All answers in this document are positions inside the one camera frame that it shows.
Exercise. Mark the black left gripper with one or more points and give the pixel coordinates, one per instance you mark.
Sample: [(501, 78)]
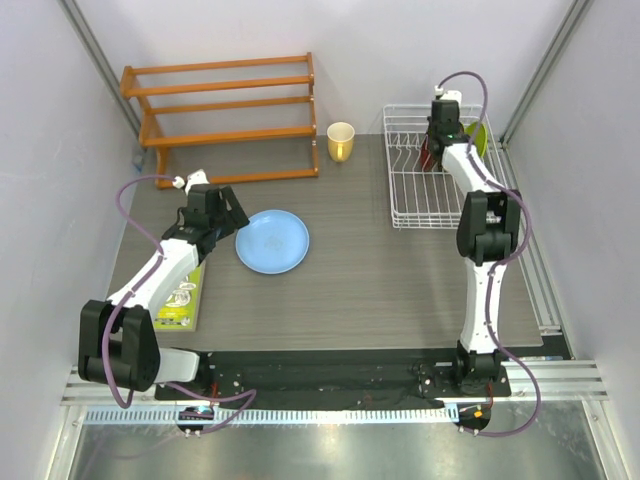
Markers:
[(235, 212)]

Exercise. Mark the red floral plate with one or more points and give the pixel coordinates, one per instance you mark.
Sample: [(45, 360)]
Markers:
[(430, 158)]

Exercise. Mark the light blue plate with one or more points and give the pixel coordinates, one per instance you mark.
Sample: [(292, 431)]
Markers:
[(274, 242)]

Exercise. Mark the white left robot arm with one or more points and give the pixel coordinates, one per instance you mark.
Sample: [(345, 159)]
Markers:
[(118, 346)]

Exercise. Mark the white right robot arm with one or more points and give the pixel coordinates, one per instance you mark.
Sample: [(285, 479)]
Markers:
[(486, 236)]

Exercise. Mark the orange wooden shelf rack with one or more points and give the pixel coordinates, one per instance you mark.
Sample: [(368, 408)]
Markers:
[(151, 134)]

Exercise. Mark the lime green plate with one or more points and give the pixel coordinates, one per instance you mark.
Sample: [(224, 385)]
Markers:
[(480, 130)]

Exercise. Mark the green illustrated booklet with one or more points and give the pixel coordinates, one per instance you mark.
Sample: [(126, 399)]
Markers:
[(180, 311)]

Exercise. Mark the yellow mug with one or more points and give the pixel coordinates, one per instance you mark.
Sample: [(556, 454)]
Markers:
[(340, 136)]

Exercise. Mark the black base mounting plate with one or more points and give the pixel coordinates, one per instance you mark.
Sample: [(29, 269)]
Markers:
[(337, 380)]

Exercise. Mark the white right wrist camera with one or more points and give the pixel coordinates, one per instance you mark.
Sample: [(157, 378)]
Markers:
[(440, 93)]

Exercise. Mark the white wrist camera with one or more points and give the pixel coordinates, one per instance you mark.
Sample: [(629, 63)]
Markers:
[(440, 93), (198, 177)]

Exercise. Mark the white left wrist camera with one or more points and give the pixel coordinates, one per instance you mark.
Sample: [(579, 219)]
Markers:
[(198, 177)]

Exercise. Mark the white wire dish rack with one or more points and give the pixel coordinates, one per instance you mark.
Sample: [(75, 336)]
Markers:
[(420, 197)]

